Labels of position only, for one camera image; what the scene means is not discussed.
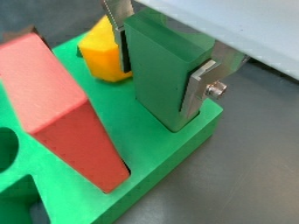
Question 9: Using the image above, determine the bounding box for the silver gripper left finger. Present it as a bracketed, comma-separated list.
[101, 0, 135, 73]

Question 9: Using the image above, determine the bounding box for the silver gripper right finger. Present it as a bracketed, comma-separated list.
[181, 41, 250, 120]

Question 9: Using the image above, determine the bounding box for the green arch block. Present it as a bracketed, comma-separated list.
[126, 8, 215, 132]

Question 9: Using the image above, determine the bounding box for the green shape sorter board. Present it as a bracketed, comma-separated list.
[0, 41, 222, 224]

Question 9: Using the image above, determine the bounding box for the yellow pentagon block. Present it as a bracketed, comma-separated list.
[79, 16, 133, 82]

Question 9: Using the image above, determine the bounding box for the tall red bridge block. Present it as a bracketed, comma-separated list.
[0, 33, 130, 193]

